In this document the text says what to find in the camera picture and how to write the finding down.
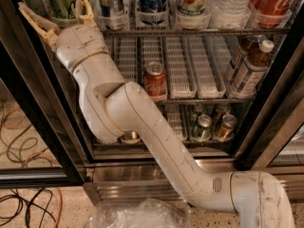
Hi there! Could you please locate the right rear tea bottle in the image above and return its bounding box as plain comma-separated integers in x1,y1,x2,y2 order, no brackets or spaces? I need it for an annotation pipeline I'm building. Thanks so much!
225,35,259,83

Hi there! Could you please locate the middle wire shelf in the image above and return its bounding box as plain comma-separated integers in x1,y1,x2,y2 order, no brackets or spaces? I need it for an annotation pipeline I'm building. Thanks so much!
156,98,253,105

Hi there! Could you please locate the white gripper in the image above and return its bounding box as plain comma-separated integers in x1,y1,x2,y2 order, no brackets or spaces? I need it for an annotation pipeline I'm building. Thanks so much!
18,0,109,73

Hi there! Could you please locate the green can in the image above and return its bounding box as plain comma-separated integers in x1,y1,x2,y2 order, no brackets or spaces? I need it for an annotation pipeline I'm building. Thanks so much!
44,0,80,20
192,114,212,142

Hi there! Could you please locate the orange floor cable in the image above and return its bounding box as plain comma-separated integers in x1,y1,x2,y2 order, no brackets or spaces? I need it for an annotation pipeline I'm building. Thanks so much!
52,187,64,228

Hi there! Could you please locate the wire shelf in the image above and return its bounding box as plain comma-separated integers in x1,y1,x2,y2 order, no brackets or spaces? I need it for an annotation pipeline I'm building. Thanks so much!
103,28,290,38
156,98,253,105

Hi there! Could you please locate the green can bottom front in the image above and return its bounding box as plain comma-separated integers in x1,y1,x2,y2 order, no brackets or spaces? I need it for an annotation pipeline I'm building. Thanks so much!
192,114,212,142

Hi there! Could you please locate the dark blue can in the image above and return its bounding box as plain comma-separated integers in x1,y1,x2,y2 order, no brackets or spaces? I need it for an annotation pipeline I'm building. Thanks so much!
138,0,167,25

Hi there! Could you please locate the top wire shelf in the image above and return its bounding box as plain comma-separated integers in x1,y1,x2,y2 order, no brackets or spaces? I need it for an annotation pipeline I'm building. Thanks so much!
103,28,290,38

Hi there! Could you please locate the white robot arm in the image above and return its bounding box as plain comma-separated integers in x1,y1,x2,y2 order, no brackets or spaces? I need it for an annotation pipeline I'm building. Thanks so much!
18,0,295,228

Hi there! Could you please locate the black floor cable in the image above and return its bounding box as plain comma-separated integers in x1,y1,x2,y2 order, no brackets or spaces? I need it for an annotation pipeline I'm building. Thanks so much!
0,187,57,228

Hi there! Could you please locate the fridge glass door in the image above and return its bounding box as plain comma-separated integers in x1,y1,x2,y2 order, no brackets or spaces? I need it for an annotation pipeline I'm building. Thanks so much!
235,4,304,175
0,0,86,188

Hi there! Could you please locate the red coke can middle shelf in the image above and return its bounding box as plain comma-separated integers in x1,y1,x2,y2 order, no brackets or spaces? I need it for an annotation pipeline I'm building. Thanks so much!
143,62,166,97

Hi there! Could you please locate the bronze can bottom front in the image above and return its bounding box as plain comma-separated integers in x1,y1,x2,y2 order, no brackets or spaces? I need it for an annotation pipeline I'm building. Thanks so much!
215,114,238,139

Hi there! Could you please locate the red coca-cola can top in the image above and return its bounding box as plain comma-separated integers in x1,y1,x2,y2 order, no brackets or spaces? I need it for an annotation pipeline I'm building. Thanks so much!
250,0,294,29

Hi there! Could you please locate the tea bottle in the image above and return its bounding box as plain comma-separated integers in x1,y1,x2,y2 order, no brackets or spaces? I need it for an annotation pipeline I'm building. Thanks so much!
225,35,259,83
232,39,275,94

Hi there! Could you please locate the right front tea bottle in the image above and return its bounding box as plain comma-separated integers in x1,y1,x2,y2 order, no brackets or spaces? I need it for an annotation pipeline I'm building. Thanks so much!
232,39,275,94

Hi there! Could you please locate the silver blue slim can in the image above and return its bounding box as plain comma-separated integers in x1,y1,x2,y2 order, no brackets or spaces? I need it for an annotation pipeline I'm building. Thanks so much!
99,0,124,30

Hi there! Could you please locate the fridge right glass door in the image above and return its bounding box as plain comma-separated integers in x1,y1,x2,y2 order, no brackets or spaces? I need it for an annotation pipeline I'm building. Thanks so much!
235,4,304,175

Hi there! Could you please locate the clear plastic bin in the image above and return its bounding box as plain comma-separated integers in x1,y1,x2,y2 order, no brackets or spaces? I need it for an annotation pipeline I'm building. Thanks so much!
89,198,192,228

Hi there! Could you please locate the stainless fridge base grille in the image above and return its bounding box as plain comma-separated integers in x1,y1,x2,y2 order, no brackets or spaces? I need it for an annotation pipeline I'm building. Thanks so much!
84,161,304,204

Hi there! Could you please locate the fridge left glass door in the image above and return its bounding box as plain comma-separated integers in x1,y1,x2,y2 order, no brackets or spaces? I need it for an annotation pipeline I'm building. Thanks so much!
0,0,86,188

